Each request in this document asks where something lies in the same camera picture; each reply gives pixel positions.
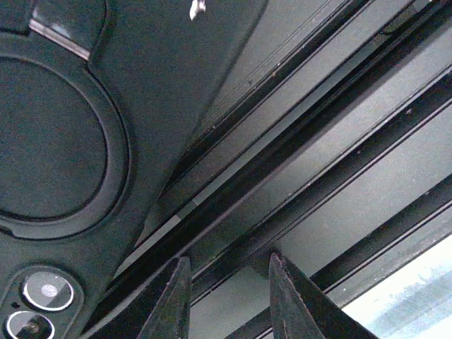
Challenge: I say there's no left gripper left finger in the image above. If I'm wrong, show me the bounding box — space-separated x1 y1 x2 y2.
137 257 192 338

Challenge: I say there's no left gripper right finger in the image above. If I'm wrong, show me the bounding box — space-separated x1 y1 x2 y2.
268 253 376 338

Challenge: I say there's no black phone case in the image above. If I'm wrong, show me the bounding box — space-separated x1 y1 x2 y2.
1 1 266 338

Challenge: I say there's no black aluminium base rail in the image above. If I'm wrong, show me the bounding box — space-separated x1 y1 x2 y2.
83 1 451 338

